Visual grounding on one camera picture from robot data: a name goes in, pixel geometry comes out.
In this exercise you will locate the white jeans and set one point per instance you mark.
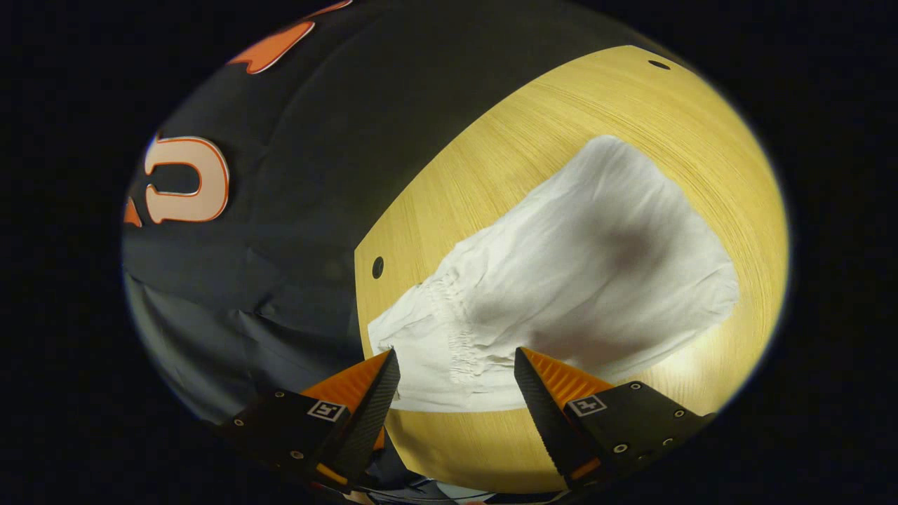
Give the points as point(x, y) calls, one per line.
point(596, 266)

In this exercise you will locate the person's dark clothing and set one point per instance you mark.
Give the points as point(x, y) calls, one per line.
point(396, 470)

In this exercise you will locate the black backdrop cloth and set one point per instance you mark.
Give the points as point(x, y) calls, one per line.
point(295, 210)

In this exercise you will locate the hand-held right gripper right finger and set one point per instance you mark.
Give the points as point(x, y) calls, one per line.
point(544, 414)

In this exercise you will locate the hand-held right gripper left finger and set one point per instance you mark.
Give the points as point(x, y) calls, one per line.
point(368, 414)

